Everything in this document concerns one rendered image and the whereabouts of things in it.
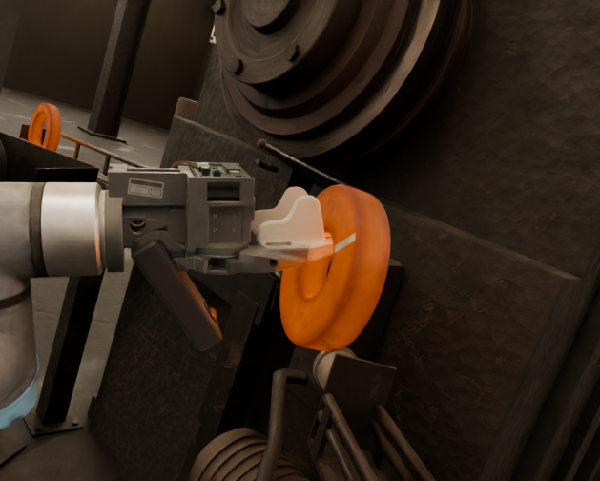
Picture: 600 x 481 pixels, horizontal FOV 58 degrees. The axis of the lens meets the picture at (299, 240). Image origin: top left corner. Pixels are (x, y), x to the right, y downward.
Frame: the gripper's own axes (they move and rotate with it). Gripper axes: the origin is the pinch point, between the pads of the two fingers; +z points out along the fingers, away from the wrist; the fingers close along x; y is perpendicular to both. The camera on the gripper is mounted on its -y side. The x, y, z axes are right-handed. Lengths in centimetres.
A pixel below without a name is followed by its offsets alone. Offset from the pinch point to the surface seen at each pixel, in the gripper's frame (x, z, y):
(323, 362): 10.6, 4.2, -18.5
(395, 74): 24.4, 16.2, 16.1
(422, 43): 22.3, 18.5, 20.2
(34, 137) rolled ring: 146, -48, -10
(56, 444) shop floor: 82, -38, -78
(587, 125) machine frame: 12.6, 38.4, 11.5
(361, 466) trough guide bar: -10.4, 0.2, -16.1
